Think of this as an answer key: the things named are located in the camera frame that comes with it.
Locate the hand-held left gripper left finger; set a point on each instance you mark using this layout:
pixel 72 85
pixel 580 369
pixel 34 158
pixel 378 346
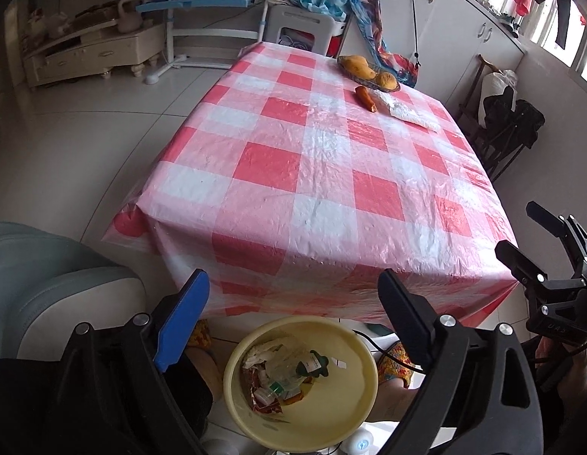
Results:
pixel 179 322

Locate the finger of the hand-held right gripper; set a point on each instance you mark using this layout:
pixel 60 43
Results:
pixel 521 259
pixel 545 220

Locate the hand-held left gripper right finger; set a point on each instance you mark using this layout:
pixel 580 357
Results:
pixel 407 315

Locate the paper bag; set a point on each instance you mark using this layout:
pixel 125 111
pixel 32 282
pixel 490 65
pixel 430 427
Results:
pixel 262 353

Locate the clear plastic bottle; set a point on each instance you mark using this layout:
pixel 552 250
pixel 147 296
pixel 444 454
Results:
pixel 293 369

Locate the yellow plastic basin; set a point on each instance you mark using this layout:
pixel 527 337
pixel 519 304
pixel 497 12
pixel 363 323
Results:
pixel 331 412

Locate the white paper towel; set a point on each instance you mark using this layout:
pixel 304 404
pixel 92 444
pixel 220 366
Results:
pixel 407 110

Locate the person's right hand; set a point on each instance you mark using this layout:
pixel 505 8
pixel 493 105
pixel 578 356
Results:
pixel 580 374

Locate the yellow floral slipper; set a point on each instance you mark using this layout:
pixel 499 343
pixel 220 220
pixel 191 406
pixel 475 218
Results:
pixel 198 336
pixel 398 360

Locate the person's leg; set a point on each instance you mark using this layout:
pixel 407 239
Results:
pixel 206 372
pixel 393 400

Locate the black folding chair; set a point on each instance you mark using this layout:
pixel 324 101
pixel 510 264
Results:
pixel 516 118

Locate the wooden chair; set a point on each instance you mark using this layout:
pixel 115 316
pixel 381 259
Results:
pixel 471 113

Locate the small white device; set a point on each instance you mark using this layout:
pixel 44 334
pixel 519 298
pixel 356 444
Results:
pixel 362 443

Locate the white sack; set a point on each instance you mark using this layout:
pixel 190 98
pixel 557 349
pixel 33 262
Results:
pixel 492 85

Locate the pink checkered tablecloth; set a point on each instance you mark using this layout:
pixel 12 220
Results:
pixel 274 161

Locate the window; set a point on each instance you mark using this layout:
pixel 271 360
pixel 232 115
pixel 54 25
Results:
pixel 573 33

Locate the grey shoes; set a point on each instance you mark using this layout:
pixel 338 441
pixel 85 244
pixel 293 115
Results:
pixel 511 23

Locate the white cabinet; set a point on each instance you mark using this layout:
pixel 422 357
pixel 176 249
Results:
pixel 454 33

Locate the round yellow mango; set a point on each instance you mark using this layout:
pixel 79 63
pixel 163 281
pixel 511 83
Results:
pixel 387 80

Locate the metal fruit bowl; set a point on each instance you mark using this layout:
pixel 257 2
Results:
pixel 364 81

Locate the cream television stand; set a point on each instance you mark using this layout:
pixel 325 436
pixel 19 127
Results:
pixel 85 54

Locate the pink kettlebell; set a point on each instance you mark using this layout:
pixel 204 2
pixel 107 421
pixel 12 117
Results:
pixel 131 19

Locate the blue plastic bag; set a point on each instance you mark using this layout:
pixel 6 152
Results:
pixel 322 2

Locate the white plastic stool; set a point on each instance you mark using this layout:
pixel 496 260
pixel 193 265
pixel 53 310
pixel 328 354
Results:
pixel 298 19

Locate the blue study desk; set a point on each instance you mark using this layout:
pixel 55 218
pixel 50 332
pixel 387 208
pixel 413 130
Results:
pixel 203 4

